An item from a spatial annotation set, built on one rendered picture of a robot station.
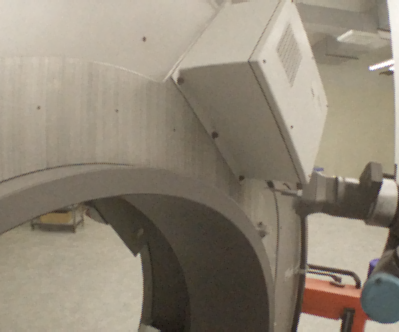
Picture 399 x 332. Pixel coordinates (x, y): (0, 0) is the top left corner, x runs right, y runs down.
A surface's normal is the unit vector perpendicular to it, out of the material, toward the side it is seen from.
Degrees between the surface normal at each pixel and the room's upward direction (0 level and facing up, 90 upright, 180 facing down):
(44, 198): 90
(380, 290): 94
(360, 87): 90
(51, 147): 90
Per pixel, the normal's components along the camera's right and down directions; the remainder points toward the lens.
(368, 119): 0.05, 0.10
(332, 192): -0.20, -0.61
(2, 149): 0.80, 0.06
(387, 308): -0.69, 0.15
